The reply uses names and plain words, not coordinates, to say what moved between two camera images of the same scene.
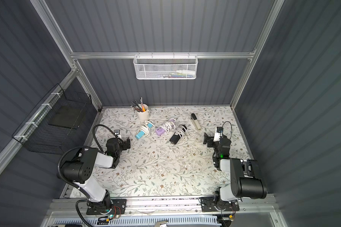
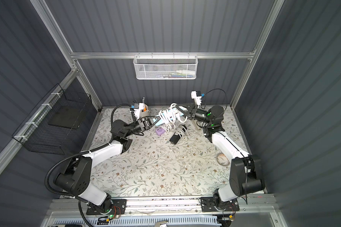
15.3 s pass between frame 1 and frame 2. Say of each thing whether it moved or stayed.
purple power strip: stayed
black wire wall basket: stayed
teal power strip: moved
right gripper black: moved
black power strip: stayed
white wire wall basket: stayed
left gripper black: moved
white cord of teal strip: moved
